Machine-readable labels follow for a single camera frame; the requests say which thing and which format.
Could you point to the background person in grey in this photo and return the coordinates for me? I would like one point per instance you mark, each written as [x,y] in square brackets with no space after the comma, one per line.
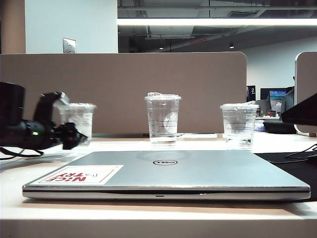
[288,101]

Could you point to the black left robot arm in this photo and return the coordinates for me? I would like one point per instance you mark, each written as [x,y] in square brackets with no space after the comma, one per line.
[12,131]

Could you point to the narrow brown desk partition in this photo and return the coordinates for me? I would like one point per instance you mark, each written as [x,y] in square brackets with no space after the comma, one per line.
[308,74]

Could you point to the clear cup with white label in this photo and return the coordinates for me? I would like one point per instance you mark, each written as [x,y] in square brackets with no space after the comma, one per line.
[84,116]

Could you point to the short clear plastic cup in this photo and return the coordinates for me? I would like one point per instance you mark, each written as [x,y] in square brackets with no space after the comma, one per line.
[237,124]

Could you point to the wide brown desk partition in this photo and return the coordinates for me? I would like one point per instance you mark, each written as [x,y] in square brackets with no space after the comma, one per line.
[123,79]

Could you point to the lit background monitor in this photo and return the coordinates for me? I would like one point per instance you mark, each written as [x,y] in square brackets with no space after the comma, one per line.
[276,99]

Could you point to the dark sign with number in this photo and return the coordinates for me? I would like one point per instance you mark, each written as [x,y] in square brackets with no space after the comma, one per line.
[252,91]

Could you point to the silver Dell laptop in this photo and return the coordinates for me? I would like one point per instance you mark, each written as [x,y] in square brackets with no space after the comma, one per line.
[185,173]

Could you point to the black desk mat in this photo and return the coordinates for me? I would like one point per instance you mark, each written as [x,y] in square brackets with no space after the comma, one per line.
[297,171]

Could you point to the dark round cushion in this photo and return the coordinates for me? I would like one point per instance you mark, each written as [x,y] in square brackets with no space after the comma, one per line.
[275,128]

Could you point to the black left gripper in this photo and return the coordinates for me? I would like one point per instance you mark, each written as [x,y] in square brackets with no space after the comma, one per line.
[62,134]

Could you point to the metal wall switch plate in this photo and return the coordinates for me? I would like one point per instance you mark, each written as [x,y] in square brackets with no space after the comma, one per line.
[69,45]

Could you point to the tall clear plastic cup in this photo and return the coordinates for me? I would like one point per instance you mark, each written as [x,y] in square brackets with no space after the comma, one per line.
[162,119]

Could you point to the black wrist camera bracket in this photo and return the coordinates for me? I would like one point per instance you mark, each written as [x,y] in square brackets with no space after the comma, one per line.
[40,104]

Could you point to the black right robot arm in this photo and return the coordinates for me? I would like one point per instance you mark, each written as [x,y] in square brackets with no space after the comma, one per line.
[304,111]

